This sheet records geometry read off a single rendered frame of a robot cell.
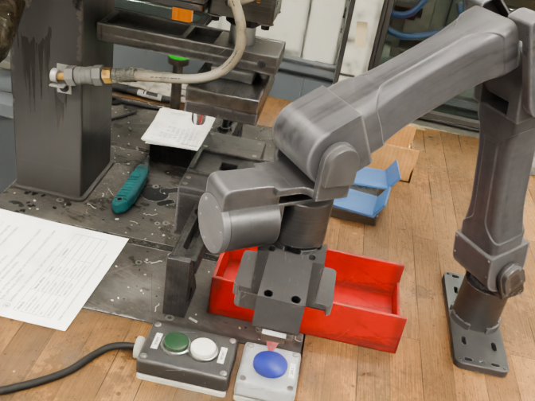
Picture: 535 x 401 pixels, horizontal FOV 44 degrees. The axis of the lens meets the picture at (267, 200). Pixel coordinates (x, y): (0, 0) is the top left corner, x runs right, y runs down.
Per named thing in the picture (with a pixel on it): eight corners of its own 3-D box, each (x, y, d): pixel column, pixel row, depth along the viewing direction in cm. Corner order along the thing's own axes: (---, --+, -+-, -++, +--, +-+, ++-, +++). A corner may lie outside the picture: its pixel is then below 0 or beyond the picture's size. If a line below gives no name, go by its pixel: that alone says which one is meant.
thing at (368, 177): (396, 192, 119) (401, 177, 117) (313, 177, 118) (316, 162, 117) (393, 173, 125) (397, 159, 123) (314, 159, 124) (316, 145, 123)
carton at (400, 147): (408, 187, 127) (419, 151, 123) (281, 161, 128) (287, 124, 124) (406, 158, 138) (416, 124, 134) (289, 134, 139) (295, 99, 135)
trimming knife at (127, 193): (110, 215, 102) (129, 217, 102) (108, 202, 101) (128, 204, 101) (143, 164, 117) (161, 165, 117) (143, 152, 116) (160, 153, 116)
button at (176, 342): (184, 364, 76) (185, 351, 75) (159, 358, 76) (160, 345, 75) (190, 347, 78) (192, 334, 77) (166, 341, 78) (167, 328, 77)
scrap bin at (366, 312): (395, 354, 85) (407, 319, 82) (206, 313, 86) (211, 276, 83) (394, 297, 95) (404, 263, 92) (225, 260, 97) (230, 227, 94)
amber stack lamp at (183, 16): (189, 24, 118) (191, 5, 116) (169, 20, 118) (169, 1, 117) (194, 18, 121) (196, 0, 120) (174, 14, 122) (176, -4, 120)
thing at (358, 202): (381, 220, 109) (386, 205, 108) (293, 195, 112) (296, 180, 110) (387, 200, 115) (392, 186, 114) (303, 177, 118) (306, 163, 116)
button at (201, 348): (211, 370, 75) (212, 357, 74) (186, 364, 76) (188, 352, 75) (216, 352, 78) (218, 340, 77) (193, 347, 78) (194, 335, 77)
